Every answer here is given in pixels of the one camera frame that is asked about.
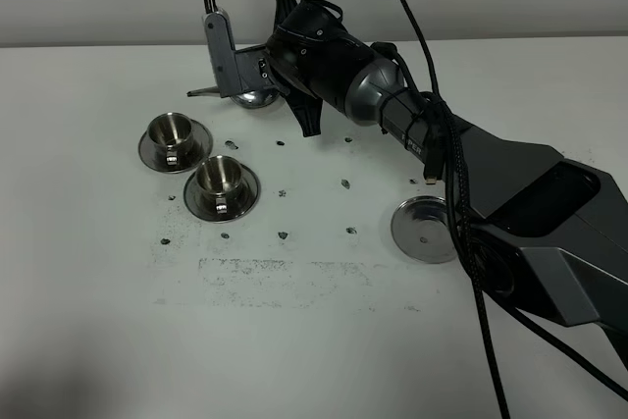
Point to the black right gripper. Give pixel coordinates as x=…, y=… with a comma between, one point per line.
x=255, y=74

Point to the stainless steel teapot tray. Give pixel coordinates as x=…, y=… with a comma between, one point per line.
x=419, y=229

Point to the far stainless steel saucer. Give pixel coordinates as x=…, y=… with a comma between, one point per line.
x=156, y=159

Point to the stainless steel teacup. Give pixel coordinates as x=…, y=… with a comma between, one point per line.
x=221, y=182
x=172, y=134

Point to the near stainless steel teacup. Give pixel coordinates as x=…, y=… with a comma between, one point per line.
x=221, y=182

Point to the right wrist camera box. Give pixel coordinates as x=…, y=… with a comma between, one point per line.
x=222, y=52

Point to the far stainless steel teacup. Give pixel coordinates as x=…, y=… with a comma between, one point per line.
x=172, y=134

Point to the stainless steel saucer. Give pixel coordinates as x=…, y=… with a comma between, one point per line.
x=202, y=209
x=156, y=159

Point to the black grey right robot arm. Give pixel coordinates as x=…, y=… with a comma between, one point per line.
x=550, y=233

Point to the near stainless steel saucer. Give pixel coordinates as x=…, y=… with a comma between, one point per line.
x=202, y=209

